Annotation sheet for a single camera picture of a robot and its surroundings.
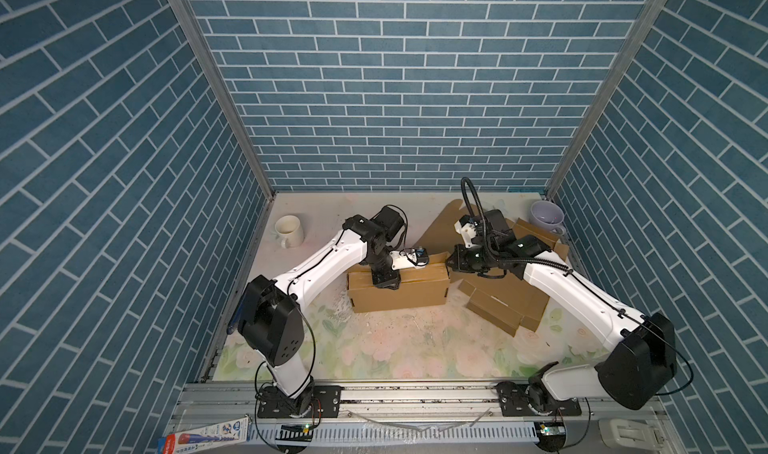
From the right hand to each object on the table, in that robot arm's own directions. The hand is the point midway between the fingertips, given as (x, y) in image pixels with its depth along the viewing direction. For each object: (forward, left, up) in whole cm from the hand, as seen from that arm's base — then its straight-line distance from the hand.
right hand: (442, 259), depth 80 cm
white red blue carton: (-41, +49, -16) cm, 66 cm away
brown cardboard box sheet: (-3, -23, -18) cm, 29 cm away
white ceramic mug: (+12, +49, -7) cm, 51 cm away
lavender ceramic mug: (+32, -41, -15) cm, 54 cm away
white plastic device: (-34, -45, -17) cm, 58 cm away
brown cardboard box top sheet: (-7, +6, -3) cm, 9 cm away
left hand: (-4, +13, -5) cm, 14 cm away
